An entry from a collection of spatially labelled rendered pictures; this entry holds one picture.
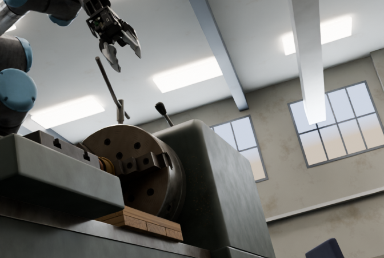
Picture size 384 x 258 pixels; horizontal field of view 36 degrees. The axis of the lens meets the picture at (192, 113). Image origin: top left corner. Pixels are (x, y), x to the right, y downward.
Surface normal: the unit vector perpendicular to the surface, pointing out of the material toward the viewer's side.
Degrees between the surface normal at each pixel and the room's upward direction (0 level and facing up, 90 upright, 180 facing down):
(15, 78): 90
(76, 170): 90
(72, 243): 90
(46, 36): 180
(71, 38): 180
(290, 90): 90
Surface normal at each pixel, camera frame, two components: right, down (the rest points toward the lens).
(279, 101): -0.22, -0.33
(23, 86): 0.57, -0.44
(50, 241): 0.91, -0.33
